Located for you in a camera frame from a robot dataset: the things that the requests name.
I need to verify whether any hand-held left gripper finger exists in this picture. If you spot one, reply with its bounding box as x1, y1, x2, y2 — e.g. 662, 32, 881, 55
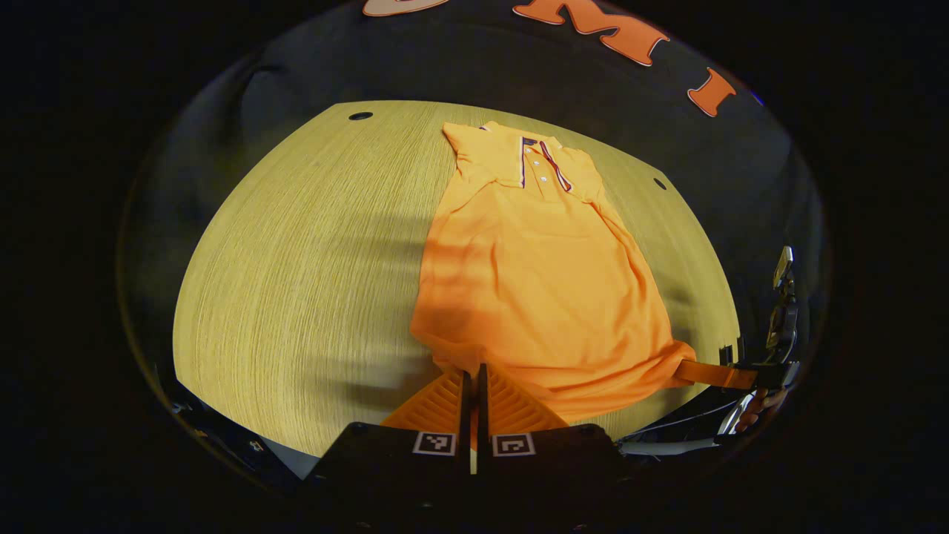
300, 369, 473, 520
477, 363, 631, 520

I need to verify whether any black backdrop cloth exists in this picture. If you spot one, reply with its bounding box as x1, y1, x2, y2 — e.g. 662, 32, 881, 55
119, 0, 827, 475

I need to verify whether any orange T-shirt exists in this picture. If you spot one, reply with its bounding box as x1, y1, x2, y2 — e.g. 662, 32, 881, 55
410, 121, 698, 423

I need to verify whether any white cable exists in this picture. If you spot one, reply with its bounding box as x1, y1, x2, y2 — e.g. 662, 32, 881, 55
617, 392, 755, 456

